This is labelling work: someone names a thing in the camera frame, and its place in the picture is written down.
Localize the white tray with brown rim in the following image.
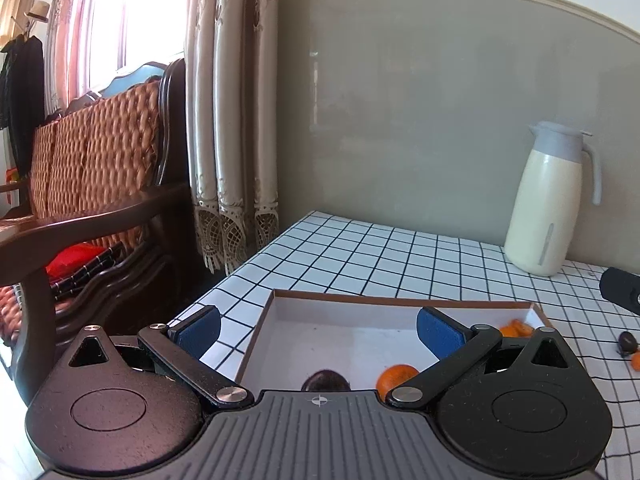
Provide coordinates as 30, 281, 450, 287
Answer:
234, 290, 551, 394

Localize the dark purple fruit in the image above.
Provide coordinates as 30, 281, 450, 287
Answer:
617, 330, 639, 358

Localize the orange kumquat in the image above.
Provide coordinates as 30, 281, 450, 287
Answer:
499, 320, 534, 338

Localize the dark brown round fruit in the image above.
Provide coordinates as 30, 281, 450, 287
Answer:
300, 370, 350, 392

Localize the beige hat on rack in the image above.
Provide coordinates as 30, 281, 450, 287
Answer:
25, 0, 50, 23

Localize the cream thermos jug grey lid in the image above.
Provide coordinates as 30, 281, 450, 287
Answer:
504, 122, 602, 276

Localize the red cloth on sofa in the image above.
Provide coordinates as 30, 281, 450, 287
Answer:
46, 243, 106, 282

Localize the dark coat on rack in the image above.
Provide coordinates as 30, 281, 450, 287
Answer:
1, 35, 44, 177

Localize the dark wooden sofa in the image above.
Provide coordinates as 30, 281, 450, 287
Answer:
1, 60, 207, 401

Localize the orange mandarin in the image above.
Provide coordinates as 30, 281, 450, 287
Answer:
375, 364, 419, 401

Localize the white black checked tablecloth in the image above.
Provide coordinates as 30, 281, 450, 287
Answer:
175, 211, 639, 479

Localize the orange carrot-like chunk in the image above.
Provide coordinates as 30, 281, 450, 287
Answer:
630, 352, 640, 372

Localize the beige curtain with lace hem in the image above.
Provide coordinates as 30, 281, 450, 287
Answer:
184, 0, 279, 274

